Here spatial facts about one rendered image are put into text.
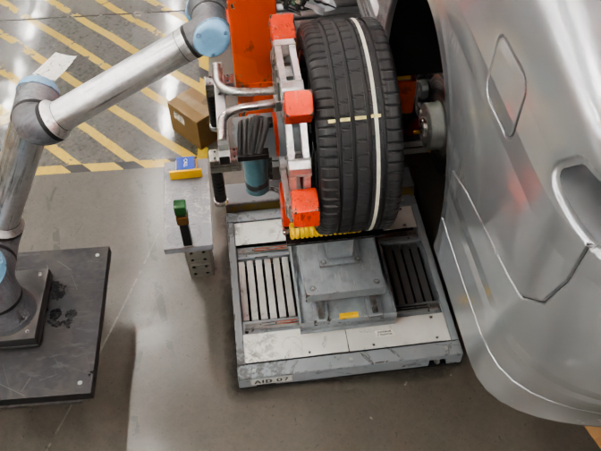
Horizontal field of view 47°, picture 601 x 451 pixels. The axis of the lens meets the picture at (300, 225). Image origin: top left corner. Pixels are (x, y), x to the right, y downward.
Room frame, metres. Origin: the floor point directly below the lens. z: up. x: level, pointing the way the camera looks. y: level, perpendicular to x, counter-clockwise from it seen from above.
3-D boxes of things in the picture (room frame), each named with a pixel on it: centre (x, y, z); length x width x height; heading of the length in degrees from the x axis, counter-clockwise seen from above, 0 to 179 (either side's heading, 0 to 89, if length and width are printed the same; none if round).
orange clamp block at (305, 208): (1.28, -0.01, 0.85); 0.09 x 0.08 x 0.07; 6
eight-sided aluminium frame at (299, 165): (1.59, 0.03, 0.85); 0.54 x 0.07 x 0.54; 6
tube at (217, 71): (1.68, 0.16, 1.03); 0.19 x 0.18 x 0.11; 96
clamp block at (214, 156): (1.40, 0.21, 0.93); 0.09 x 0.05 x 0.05; 96
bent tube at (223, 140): (1.48, 0.14, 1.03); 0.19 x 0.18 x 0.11; 96
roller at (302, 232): (1.48, -0.09, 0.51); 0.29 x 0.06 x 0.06; 96
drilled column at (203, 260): (1.70, 0.42, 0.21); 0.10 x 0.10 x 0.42; 6
